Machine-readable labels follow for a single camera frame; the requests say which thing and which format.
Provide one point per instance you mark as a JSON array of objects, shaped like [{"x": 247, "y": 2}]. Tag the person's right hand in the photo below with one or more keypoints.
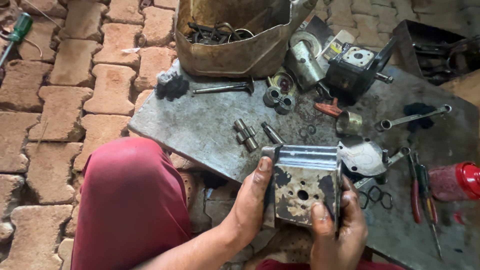
[{"x": 337, "y": 243}]

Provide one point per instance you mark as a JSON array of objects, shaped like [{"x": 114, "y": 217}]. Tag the person's left hand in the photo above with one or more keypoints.
[{"x": 249, "y": 202}]

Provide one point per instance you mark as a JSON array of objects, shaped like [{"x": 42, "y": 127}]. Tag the grey metal pump housing block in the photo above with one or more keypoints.
[{"x": 303, "y": 187}]

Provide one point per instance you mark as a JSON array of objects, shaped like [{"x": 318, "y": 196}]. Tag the black rubber o-rings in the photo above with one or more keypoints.
[{"x": 375, "y": 195}]

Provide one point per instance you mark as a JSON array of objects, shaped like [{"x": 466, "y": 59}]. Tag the steel gear shaft pair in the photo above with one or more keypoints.
[{"x": 245, "y": 135}]

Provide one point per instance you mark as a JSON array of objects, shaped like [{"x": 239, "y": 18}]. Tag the slim steel shaft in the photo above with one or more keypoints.
[{"x": 272, "y": 133}]

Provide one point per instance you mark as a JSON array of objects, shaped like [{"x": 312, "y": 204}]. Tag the grey metal work plate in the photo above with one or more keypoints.
[{"x": 210, "y": 127}]

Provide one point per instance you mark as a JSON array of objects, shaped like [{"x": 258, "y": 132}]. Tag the grey metal cover plate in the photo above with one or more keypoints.
[{"x": 362, "y": 157}]

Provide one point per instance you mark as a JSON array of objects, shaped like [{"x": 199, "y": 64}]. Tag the small metal washer rings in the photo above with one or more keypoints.
[{"x": 311, "y": 129}]

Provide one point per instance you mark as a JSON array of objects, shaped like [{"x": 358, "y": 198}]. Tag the round metal bushing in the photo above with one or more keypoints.
[
  {"x": 285, "y": 105},
  {"x": 272, "y": 96}
]

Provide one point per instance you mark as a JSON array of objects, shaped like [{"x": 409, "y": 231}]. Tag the steel engine valve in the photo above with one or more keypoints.
[{"x": 225, "y": 88}]

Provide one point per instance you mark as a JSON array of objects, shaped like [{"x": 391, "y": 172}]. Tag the person's maroon trousers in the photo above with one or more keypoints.
[{"x": 131, "y": 210}]

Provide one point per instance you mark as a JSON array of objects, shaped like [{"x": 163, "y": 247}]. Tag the brass coloured metal sleeve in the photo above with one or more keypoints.
[{"x": 348, "y": 123}]

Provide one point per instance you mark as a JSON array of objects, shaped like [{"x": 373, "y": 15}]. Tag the round red yellow gasket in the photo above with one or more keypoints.
[{"x": 284, "y": 82}]

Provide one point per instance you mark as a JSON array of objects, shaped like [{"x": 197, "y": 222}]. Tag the red capped bottle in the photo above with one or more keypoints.
[{"x": 455, "y": 182}]

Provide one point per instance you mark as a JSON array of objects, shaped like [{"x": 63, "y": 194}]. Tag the black greasy rag clump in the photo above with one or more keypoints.
[{"x": 171, "y": 86}]

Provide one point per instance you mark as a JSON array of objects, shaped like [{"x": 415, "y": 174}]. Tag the steel box spanner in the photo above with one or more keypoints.
[{"x": 412, "y": 118}]

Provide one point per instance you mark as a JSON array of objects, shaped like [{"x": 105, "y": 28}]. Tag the grey metal cylinder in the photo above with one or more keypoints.
[{"x": 305, "y": 65}]

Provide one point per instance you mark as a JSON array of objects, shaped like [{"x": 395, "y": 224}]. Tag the rusty metal tin container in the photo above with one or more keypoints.
[{"x": 240, "y": 52}]

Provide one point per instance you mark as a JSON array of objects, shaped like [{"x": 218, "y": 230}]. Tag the black hydraulic pump body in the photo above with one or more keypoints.
[{"x": 347, "y": 77}]

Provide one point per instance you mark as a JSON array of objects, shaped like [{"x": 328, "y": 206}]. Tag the small cardboard box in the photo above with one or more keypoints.
[{"x": 337, "y": 45}]

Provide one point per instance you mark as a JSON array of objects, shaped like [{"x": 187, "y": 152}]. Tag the dark metal tool box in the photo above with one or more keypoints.
[{"x": 431, "y": 48}]

